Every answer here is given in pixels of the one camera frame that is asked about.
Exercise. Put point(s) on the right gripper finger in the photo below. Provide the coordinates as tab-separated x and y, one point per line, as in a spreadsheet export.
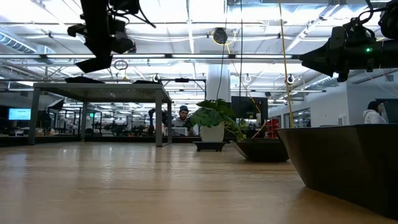
323	54
314	68

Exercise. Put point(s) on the grey perforated metal shelf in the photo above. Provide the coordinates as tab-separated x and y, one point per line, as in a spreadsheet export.
102	91

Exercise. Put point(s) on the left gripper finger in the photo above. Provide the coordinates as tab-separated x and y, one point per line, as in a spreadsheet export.
97	46

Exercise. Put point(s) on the blue lit screen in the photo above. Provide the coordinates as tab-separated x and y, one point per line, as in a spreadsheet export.
19	114

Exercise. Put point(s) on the round black plate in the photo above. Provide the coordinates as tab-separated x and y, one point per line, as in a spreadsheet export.
146	82

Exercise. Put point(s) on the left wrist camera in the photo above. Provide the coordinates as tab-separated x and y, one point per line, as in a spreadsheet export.
122	42

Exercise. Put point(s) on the black monitor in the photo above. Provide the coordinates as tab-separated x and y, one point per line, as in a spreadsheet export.
253	107

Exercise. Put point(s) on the dark screen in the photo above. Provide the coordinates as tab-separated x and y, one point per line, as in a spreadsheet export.
392	110

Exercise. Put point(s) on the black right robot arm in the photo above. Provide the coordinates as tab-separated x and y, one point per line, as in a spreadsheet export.
390	53

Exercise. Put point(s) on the leaf-shaped black plate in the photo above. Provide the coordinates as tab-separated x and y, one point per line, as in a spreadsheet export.
262	152

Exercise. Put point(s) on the small square black plate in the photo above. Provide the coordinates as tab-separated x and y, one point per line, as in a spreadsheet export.
209	147

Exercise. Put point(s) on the person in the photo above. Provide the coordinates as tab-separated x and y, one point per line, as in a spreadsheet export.
373	116
183	119

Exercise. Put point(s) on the wavy square black plate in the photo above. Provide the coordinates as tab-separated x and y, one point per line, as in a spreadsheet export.
348	168

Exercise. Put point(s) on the black aluminium table frame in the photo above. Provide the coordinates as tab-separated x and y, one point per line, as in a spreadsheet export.
56	140

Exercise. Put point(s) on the red storage bin rack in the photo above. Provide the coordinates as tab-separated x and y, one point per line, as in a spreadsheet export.
272	129

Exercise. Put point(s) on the green artificial potted plant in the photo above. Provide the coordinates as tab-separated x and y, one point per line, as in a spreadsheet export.
214	116

